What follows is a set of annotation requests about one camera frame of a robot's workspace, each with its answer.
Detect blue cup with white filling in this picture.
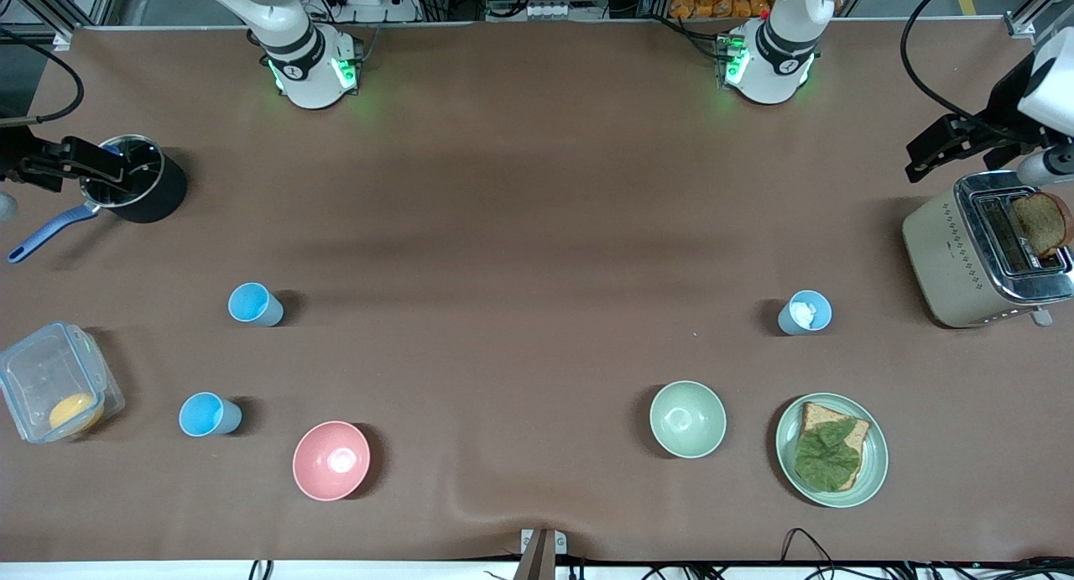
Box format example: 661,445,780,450
777,290,833,337

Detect blue plastic cup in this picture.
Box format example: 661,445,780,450
178,392,242,438
227,282,284,327

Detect brown toast slice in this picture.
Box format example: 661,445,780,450
1009,191,1073,259

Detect beige and chrome toaster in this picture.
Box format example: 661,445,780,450
902,170,1074,329

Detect clear plastic storage container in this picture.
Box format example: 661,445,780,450
0,321,127,444

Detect orange round food piece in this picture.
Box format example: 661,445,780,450
48,393,106,434

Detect bread slice under lettuce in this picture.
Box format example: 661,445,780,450
795,401,872,492

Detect pale green plate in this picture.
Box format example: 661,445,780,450
774,392,889,509

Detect green lettuce leaf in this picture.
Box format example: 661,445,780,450
794,418,863,492

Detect pink bowl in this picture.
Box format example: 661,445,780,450
292,421,371,503

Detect pale green bowl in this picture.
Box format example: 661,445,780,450
649,380,727,460

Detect brown table mat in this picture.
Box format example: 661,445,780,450
0,19,1074,564

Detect metal table clamp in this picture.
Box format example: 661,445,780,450
519,527,569,580

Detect aluminium frame profile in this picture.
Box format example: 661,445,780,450
0,0,123,42
1003,0,1074,42

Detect black pot with blue handle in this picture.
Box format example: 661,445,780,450
7,133,190,264

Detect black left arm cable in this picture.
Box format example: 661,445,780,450
899,0,1029,138

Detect black looped floor cable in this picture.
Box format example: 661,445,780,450
780,526,844,580

